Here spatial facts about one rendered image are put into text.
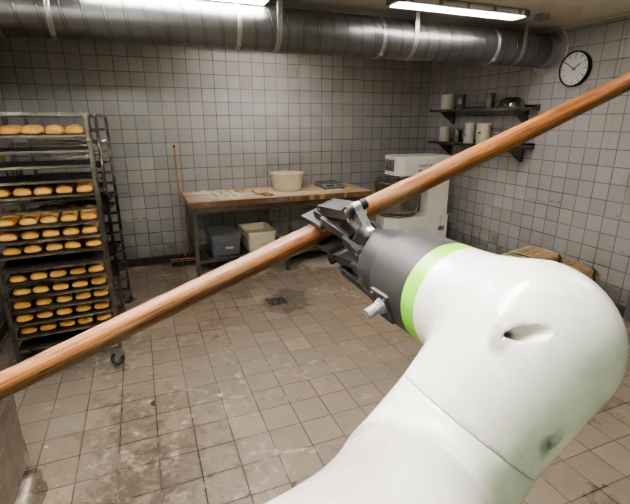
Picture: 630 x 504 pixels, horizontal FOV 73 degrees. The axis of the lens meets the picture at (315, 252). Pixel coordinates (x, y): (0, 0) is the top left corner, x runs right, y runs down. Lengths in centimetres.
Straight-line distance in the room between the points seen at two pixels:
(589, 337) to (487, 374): 6
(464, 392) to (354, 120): 592
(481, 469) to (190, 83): 539
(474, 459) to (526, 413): 4
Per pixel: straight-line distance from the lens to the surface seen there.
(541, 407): 28
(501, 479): 29
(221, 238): 502
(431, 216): 564
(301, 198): 500
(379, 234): 43
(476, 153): 71
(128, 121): 548
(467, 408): 28
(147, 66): 551
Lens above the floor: 174
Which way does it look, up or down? 17 degrees down
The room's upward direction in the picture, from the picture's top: straight up
